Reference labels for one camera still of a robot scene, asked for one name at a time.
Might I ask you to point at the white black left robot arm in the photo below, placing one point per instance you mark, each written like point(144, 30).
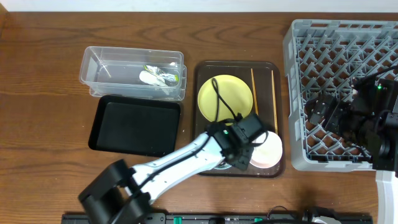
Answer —
point(122, 194)

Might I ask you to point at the white crumpled paper waste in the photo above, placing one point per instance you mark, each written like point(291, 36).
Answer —
point(154, 80)

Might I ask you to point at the green snack wrapper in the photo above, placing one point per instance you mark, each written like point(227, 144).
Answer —
point(161, 73)

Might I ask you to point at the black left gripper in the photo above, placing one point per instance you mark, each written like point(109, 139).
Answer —
point(241, 158)

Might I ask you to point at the left wooden chopstick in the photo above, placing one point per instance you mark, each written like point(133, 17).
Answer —
point(254, 92)

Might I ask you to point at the blue bowl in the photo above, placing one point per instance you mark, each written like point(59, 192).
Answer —
point(223, 166)

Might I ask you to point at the grey dishwasher rack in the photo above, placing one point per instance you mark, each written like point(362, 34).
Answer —
point(327, 56)

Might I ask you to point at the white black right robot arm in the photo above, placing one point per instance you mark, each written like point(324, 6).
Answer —
point(369, 121)

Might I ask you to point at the yellow round plate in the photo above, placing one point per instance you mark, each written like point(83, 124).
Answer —
point(233, 90)

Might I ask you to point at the clear plastic waste bin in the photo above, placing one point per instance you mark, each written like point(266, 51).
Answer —
point(115, 71)

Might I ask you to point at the black food waste tray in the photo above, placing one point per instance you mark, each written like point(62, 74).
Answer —
point(135, 126)

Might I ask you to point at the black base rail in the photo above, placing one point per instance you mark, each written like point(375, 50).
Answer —
point(277, 214)

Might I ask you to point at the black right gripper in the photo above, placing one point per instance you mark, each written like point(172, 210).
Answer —
point(334, 116)

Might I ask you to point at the pink bowl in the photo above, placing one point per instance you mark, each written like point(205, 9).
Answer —
point(269, 151)

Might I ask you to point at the brown serving tray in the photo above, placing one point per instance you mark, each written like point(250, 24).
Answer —
point(262, 76)

